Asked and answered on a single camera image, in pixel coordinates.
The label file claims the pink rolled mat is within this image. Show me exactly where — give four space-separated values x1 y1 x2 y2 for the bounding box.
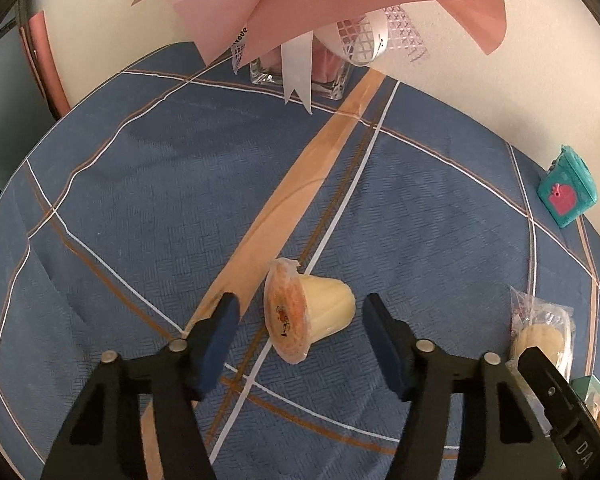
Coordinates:
19 10 72 116

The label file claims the teal toy box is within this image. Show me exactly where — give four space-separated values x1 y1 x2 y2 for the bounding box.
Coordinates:
537 145 600 232

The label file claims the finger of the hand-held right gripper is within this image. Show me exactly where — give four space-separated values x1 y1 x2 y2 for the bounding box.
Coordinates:
516 345 583 413

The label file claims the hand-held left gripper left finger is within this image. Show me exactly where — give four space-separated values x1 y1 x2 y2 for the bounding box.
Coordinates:
40 292 241 480

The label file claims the blue plaid tablecloth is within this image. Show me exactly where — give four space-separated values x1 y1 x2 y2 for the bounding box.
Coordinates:
0 40 600 480

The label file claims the clear glass vase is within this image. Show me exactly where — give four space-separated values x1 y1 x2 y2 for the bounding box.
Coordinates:
249 42 353 102

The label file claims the yellow jelly cup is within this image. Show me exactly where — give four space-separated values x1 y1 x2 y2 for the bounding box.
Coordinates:
263 257 357 366

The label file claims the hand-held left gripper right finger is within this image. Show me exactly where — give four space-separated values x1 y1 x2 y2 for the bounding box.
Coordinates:
362 293 563 480

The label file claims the dark cabinet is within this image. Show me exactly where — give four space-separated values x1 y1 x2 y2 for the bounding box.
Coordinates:
0 20 61 196

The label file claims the clear packet with white bun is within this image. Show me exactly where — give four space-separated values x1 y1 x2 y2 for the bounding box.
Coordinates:
509 285 577 381

